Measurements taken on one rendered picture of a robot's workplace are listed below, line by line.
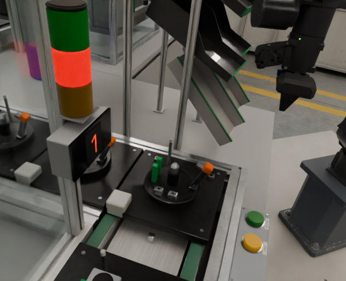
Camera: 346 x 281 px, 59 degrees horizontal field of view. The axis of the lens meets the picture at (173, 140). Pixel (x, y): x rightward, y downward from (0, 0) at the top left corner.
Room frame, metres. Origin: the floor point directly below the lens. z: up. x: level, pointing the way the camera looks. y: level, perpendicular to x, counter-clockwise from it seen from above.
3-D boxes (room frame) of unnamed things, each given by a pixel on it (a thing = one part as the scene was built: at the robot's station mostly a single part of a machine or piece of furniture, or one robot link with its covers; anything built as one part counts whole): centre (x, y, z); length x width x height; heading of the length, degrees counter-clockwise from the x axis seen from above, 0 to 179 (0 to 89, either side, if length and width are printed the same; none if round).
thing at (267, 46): (0.57, -0.16, 1.33); 0.07 x 0.07 x 0.06; 75
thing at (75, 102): (0.40, 0.15, 1.28); 0.05 x 0.05 x 0.05
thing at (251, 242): (0.42, -0.20, 0.96); 0.04 x 0.04 x 0.02
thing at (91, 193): (0.62, 0.23, 1.01); 0.24 x 0.24 x 0.13; 76
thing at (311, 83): (0.56, -0.21, 1.33); 0.19 x 0.06 x 0.08; 166
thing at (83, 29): (0.40, 0.15, 1.38); 0.05 x 0.05 x 0.05
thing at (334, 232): (0.58, -0.42, 0.96); 0.15 x 0.15 x 0.20; 25
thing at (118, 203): (0.56, -0.01, 1.01); 0.24 x 0.24 x 0.13; 76
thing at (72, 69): (0.40, 0.15, 1.33); 0.05 x 0.05 x 0.05
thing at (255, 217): (0.49, -0.21, 0.96); 0.04 x 0.04 x 0.02
